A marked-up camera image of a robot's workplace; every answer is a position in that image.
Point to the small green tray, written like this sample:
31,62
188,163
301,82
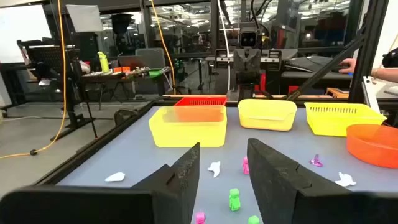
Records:
155,73

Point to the yellow slotted basket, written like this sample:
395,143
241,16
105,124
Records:
335,124

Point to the red slotted basket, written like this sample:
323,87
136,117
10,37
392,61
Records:
202,101

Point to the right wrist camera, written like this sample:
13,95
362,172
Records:
248,39

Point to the person's hand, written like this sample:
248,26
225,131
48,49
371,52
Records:
348,65

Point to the silver metal bracket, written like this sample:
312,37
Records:
370,93

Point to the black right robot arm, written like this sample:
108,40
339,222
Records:
247,91

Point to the black table clamp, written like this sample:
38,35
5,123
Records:
124,115

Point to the green skeleton figurine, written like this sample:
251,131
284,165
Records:
253,220
234,200

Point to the pink skeleton figurine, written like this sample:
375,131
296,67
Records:
200,218
245,165

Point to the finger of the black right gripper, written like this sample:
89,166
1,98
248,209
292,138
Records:
240,67
254,67

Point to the white softbox panel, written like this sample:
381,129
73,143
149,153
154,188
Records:
84,18

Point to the orange round bowl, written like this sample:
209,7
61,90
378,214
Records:
373,149

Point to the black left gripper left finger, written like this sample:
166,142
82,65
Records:
180,186

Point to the small orange box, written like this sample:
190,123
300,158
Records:
122,69

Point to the black work table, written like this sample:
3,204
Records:
124,77

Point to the black keyboard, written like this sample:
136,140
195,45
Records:
311,63

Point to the yellow-green bottle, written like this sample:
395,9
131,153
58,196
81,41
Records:
103,63

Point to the black studio lamp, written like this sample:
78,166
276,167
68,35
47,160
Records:
121,23

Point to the black tripod stand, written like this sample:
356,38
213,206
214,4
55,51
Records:
75,119

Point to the dark grey desk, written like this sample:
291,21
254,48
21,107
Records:
317,77

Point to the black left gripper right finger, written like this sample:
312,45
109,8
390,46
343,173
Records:
280,186

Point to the person's forearm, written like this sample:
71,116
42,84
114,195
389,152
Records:
385,74

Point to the translucent yellow plastic bin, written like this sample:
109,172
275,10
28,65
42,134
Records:
186,133

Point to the red box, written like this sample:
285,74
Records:
262,84
292,89

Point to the purple witch hat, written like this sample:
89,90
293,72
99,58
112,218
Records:
316,161

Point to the peach solid plastic bin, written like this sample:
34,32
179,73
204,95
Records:
267,118

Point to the white ghost figurine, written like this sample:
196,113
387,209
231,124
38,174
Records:
115,176
345,180
214,168

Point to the black equipment cart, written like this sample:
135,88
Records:
46,59

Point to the whiteboard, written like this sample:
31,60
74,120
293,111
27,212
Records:
21,31

